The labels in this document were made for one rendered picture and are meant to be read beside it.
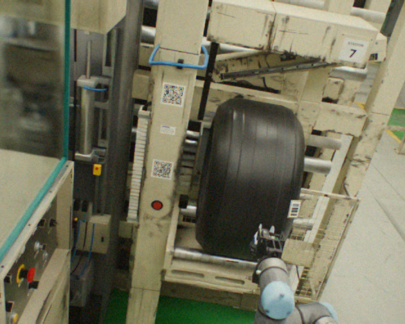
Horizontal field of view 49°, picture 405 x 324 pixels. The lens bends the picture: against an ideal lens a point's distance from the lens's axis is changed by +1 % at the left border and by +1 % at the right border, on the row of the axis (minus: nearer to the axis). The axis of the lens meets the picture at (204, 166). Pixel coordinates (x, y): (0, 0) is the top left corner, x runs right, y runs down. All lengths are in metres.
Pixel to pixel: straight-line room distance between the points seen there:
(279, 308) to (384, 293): 2.37
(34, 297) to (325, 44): 1.32
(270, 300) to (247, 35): 0.99
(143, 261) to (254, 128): 0.76
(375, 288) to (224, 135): 2.21
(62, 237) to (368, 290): 2.28
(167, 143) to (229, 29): 0.47
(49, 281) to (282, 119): 0.95
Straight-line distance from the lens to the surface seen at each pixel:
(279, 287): 1.10
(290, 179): 1.45
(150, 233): 1.78
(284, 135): 1.49
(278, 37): 1.71
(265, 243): 1.24
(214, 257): 1.74
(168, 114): 1.52
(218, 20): 1.68
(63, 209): 1.62
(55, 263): 1.68
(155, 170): 1.62
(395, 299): 3.43
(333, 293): 3.22
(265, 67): 1.87
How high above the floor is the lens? 2.04
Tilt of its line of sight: 29 degrees down
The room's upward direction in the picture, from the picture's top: 11 degrees clockwise
